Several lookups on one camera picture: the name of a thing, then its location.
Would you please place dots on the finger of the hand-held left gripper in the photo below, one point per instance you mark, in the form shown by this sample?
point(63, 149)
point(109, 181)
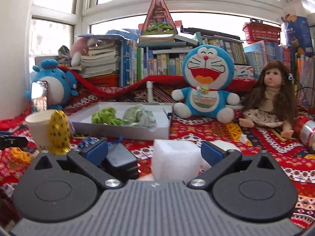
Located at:
point(13, 142)

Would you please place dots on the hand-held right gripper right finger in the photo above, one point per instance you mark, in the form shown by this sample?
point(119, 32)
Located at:
point(211, 152)

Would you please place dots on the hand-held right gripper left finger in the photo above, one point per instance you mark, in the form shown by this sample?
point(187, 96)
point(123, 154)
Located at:
point(97, 150)

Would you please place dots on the blue floral cloth pouch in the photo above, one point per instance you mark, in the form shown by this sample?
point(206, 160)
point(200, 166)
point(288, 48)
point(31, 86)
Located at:
point(85, 143)

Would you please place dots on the shallow white cardboard box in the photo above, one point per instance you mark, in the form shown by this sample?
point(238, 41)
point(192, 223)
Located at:
point(118, 130)

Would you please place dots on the white foam block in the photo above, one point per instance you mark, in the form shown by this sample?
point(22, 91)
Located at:
point(172, 157)

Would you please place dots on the gold sequin heart cushion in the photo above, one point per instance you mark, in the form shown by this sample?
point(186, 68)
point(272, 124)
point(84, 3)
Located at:
point(57, 130)

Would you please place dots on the black power adapter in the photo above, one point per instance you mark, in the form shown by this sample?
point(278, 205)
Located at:
point(120, 157)

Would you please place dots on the white paper cup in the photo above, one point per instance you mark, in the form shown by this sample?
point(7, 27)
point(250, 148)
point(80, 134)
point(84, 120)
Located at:
point(38, 127)

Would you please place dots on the white tissue scrap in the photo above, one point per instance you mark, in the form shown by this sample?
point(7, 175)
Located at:
point(244, 138)

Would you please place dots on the smartphone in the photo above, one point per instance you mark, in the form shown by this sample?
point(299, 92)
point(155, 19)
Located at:
point(39, 98)

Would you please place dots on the pale green floral scrunchie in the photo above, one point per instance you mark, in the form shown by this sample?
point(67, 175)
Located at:
point(137, 116)

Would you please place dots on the small black clip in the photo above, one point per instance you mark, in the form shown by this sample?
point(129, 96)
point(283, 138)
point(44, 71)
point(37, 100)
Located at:
point(169, 115)

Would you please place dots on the red patterned blanket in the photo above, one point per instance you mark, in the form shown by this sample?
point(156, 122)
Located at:
point(270, 157)

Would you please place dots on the plain red cloth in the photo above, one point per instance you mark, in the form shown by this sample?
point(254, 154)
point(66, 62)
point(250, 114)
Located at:
point(103, 91)

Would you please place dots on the blue cat plush toy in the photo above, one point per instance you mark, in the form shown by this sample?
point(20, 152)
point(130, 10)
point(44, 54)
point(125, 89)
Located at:
point(206, 91)

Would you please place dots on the red plastic crate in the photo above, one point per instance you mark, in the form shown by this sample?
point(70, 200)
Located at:
point(103, 80)

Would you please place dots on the white plastic pipe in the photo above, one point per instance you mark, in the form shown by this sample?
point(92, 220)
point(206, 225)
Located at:
point(150, 91)

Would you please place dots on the round blue plush toy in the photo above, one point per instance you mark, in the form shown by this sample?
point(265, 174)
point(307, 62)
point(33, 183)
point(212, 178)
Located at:
point(61, 78)

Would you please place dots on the long-haired doll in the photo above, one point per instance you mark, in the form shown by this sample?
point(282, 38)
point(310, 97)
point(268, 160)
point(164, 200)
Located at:
point(270, 98)

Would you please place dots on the grey gridded board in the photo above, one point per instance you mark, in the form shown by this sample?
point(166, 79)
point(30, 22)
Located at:
point(39, 60)

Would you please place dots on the white and blue carton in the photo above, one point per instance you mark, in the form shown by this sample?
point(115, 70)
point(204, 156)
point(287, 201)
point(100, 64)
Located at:
point(243, 71)

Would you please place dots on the stack of flat books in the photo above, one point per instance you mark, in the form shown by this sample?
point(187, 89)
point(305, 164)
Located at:
point(101, 61)

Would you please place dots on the shiny red roll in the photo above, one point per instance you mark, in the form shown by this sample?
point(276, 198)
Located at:
point(304, 127)

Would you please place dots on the grey cloth bundle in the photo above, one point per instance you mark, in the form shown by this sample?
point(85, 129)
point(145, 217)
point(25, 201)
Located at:
point(64, 52)

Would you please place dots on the pink plush toy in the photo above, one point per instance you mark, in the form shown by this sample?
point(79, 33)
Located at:
point(78, 49)

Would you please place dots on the row of upright books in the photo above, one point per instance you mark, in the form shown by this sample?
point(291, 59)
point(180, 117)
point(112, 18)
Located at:
point(157, 64)

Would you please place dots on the row of blue books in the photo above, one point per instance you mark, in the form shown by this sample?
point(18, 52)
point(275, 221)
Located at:
point(268, 54)

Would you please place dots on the flat blue folder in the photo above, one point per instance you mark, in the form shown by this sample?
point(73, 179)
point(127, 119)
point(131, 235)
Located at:
point(110, 35)

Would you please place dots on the colourful upright folders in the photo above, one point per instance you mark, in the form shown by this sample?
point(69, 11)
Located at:
point(305, 78)

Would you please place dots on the long black rod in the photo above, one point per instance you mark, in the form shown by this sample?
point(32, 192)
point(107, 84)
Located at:
point(211, 33)

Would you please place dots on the red plastic basket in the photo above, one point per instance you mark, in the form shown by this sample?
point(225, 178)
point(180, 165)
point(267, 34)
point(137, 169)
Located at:
point(260, 33)

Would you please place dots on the blue printed box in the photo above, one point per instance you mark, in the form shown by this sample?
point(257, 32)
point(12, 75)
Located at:
point(295, 34)

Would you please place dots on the triangular house-shaped box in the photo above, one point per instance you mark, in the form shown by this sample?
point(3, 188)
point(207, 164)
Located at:
point(160, 17)

